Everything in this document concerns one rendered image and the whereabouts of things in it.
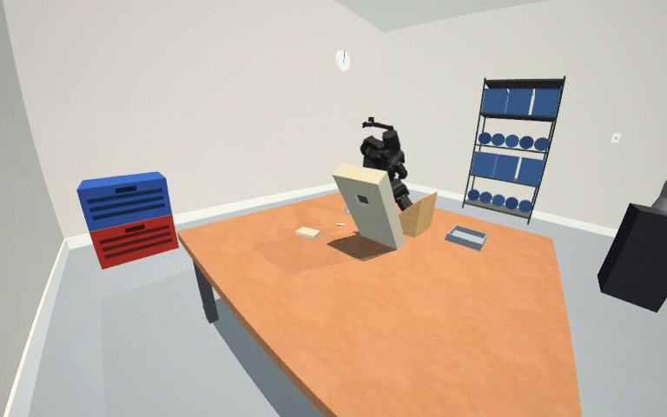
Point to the beige service panel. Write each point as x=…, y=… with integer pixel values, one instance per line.
x=369, y=197

